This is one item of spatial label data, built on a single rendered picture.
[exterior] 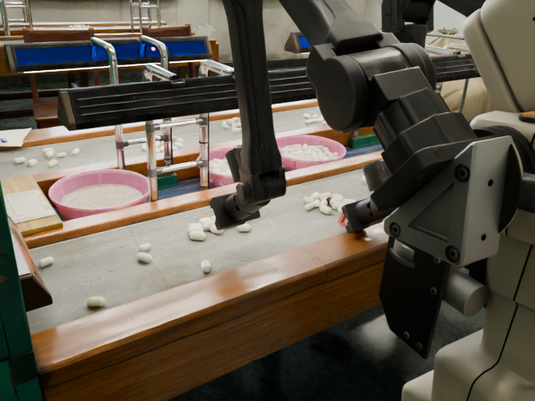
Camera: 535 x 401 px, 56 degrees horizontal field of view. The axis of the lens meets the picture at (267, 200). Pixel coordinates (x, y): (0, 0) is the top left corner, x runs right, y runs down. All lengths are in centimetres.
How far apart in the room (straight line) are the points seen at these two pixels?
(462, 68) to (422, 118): 126
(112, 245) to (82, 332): 33
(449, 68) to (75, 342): 130
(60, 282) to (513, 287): 83
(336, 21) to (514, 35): 18
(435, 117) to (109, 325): 67
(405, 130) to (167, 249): 81
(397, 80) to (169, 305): 63
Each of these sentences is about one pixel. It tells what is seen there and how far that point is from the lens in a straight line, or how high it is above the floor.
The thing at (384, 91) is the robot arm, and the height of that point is 125.
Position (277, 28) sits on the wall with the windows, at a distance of 713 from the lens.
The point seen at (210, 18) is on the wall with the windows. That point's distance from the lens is 666.
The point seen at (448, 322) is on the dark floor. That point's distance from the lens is 233.
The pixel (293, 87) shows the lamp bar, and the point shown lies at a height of 108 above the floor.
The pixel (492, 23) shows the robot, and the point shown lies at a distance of 60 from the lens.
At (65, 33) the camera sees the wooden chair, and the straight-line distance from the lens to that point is 354.
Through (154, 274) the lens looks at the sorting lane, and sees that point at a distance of 110.
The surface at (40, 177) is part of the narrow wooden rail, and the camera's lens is 156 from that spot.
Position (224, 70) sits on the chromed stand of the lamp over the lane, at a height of 111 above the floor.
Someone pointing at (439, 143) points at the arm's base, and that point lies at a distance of 47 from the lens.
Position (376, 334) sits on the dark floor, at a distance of 216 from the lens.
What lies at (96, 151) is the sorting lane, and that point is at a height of 74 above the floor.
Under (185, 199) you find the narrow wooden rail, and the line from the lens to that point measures 136.
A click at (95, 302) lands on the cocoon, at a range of 102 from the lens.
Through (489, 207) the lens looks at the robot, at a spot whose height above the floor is 117.
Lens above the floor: 135
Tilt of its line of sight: 26 degrees down
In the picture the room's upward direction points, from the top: 3 degrees clockwise
